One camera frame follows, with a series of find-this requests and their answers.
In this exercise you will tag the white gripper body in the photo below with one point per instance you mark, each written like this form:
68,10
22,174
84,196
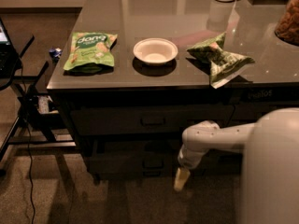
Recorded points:
187,161

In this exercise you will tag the black laptop stand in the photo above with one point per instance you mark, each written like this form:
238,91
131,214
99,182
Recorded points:
28,116

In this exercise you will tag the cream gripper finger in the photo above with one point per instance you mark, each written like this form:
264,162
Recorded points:
182,175

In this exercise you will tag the jar of brown snacks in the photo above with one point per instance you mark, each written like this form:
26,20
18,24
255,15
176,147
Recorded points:
287,28

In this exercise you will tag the white paper bowl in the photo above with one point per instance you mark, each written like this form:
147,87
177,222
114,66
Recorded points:
155,51

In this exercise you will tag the dark drawer cabinet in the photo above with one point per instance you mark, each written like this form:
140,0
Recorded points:
273,78

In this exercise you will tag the drawer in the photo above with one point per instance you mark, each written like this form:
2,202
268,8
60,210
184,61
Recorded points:
145,157
144,119
253,111
132,175

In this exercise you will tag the small blue object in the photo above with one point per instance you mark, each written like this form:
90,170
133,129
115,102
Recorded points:
55,54

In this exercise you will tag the green dang snack bag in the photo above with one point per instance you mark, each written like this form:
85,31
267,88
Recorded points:
90,52

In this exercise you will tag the black laptop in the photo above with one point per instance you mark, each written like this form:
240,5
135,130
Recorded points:
10,60

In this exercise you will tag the crumpled green chip bag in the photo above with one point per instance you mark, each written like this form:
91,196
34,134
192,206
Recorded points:
224,65

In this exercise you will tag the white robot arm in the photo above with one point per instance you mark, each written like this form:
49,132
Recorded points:
270,167

